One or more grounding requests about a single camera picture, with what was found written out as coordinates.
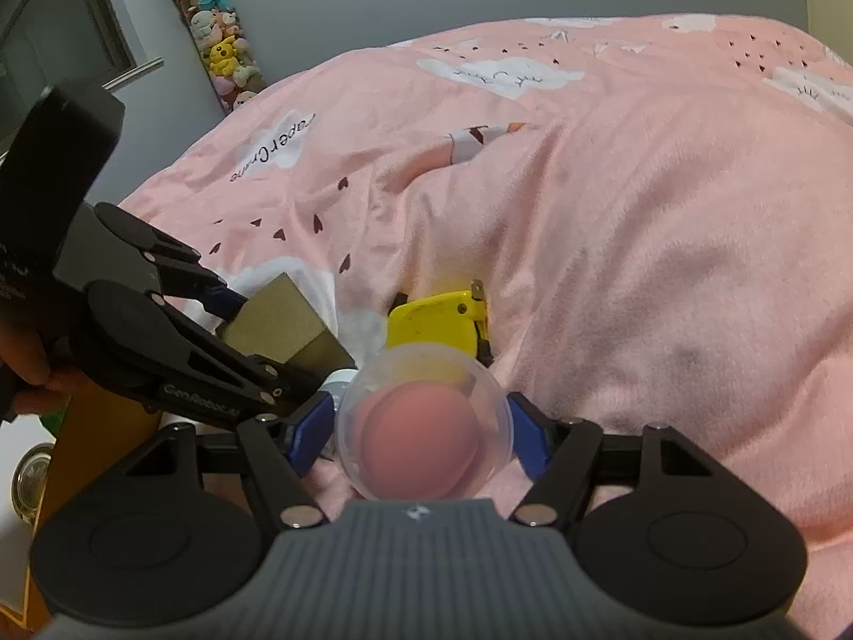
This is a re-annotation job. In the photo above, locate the pink cloud-print duvet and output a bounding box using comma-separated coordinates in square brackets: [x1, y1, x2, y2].
[124, 14, 851, 638]

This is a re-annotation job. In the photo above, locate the olive cardboard box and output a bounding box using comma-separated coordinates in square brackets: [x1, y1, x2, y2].
[217, 273, 357, 383]

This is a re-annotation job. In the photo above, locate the small grey cream jar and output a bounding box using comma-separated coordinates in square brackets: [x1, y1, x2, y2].
[319, 369, 357, 410]

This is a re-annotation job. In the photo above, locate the yellow tape measure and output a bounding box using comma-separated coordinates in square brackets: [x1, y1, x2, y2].
[384, 279, 493, 367]

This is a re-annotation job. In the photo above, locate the person's left hand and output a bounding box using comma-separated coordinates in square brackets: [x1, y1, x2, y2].
[0, 310, 90, 419]

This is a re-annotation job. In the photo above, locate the pink makeup sponge case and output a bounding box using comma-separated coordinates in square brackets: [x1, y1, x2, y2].
[334, 342, 513, 501]

